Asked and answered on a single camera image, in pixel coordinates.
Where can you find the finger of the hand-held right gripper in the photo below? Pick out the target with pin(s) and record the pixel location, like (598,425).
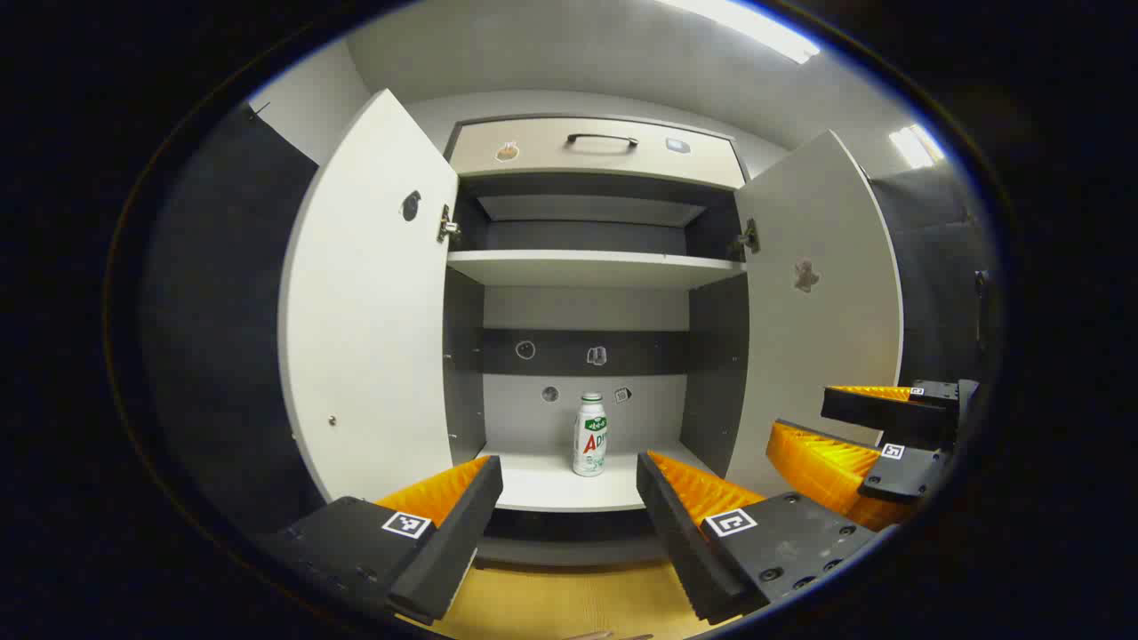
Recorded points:
(822,471)
(880,411)

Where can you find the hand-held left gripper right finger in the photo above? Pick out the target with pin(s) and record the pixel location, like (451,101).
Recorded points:
(676,542)

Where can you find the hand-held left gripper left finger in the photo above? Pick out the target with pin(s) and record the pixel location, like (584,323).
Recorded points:
(453,551)

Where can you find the white cabinet door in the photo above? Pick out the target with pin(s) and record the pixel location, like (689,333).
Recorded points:
(827,356)
(373,311)

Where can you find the white bottle green label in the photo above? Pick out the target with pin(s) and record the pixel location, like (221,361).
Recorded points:
(589,444)

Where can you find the metal door hinge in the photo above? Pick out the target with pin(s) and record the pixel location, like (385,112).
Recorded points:
(447,228)
(749,238)

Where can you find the grey white cabinet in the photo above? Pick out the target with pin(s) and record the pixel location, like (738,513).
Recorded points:
(587,307)

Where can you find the white cabinet shelf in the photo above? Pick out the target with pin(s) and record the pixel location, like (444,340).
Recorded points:
(587,267)

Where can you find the small ceiling light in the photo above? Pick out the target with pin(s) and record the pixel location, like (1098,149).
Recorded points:
(916,147)

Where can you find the long ceiling light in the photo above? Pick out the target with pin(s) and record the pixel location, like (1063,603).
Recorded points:
(756,27)

